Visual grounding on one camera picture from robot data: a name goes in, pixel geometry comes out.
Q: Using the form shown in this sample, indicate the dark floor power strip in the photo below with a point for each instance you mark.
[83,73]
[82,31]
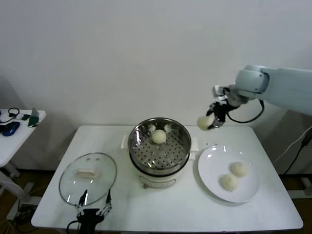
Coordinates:
[24,214]

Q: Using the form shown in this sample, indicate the small black device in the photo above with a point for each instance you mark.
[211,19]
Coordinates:
[25,117]

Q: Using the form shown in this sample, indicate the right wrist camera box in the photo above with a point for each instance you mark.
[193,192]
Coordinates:
[217,90]

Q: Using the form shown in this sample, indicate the white side table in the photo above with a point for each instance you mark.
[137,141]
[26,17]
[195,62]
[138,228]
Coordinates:
[302,189]
[14,146]

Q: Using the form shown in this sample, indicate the large white round plate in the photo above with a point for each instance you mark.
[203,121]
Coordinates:
[212,187]

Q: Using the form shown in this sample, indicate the stainless steel steamer basket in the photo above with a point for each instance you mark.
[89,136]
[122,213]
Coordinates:
[143,141]

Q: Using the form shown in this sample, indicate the white steamed baozi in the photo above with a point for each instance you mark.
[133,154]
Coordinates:
[159,136]
[239,169]
[229,182]
[204,123]

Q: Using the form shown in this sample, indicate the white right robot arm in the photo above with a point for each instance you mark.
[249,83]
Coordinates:
[287,87]

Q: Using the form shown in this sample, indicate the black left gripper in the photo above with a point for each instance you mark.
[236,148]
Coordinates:
[89,219]

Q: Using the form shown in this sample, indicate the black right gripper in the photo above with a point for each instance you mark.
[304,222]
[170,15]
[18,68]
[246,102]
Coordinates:
[221,112]

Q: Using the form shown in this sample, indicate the blue computer mouse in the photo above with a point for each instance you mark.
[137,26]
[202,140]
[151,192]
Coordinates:
[10,129]

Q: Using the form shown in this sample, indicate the round glass pot lid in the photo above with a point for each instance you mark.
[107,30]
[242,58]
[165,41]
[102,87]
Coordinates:
[97,180]

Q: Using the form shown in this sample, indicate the small white object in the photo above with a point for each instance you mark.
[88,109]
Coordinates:
[19,116]

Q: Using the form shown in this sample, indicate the white electric cooking pot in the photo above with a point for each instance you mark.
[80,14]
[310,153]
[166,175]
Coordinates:
[158,181]

